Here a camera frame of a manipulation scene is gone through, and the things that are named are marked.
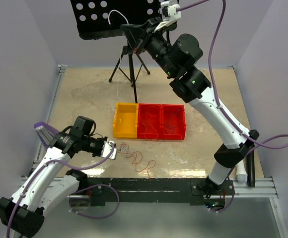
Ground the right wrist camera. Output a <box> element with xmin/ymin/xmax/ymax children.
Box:
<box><xmin>154</xmin><ymin>0</ymin><xmax>181</xmax><ymax>32</ymax></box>

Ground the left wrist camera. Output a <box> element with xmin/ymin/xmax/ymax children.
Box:
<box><xmin>100</xmin><ymin>140</ymin><xmax>117</xmax><ymax>160</ymax></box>

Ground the white microphone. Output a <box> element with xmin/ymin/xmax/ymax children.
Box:
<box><xmin>236</xmin><ymin>161</ymin><xmax>248</xmax><ymax>183</ymax></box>

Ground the yellow plastic bin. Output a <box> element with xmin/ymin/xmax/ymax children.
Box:
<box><xmin>113</xmin><ymin>103</ymin><xmax>139</xmax><ymax>139</ymax></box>

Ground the aluminium left rail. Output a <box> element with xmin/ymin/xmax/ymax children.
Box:
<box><xmin>29</xmin><ymin>64</ymin><xmax>67</xmax><ymax>174</ymax></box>

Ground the red plastic bin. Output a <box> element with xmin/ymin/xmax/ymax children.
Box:
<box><xmin>160</xmin><ymin>104</ymin><xmax>186</xmax><ymax>140</ymax></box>
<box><xmin>137</xmin><ymin>103</ymin><xmax>161</xmax><ymax>140</ymax></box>

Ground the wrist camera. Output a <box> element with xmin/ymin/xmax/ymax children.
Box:
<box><xmin>154</xmin><ymin>0</ymin><xmax>181</xmax><ymax>32</ymax></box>
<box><xmin>100</xmin><ymin>140</ymin><xmax>117</xmax><ymax>160</ymax></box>

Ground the black microphone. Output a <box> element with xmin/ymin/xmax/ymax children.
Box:
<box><xmin>247</xmin><ymin>151</ymin><xmax>256</xmax><ymax>188</ymax></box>

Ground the black music stand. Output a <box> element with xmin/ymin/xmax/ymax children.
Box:
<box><xmin>70</xmin><ymin>0</ymin><xmax>179</xmax><ymax>108</ymax></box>

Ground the aluminium rail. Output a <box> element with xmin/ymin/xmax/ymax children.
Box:
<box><xmin>29</xmin><ymin>64</ymin><xmax>67</xmax><ymax>174</ymax></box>
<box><xmin>16</xmin><ymin>176</ymin><xmax>279</xmax><ymax>199</ymax></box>

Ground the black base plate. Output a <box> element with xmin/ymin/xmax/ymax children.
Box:
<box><xmin>71</xmin><ymin>178</ymin><xmax>234</xmax><ymax>206</ymax></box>

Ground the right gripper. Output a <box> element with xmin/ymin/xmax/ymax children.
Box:
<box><xmin>121</xmin><ymin>17</ymin><xmax>178</xmax><ymax>78</ymax></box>

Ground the aluminium front rail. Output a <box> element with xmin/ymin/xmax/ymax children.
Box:
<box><xmin>16</xmin><ymin>176</ymin><xmax>279</xmax><ymax>199</ymax></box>

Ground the purple wire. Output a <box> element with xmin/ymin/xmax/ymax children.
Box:
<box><xmin>163</xmin><ymin>109</ymin><xmax>182</xmax><ymax>136</ymax></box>

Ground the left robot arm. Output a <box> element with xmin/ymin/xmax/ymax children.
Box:
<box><xmin>0</xmin><ymin>116</ymin><xmax>115</xmax><ymax>238</ymax></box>

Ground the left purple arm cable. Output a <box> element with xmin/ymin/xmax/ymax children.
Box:
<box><xmin>6</xmin><ymin>142</ymin><xmax>120</xmax><ymax>238</ymax></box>

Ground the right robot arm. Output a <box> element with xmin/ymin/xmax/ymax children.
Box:
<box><xmin>120</xmin><ymin>17</ymin><xmax>259</xmax><ymax>195</ymax></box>

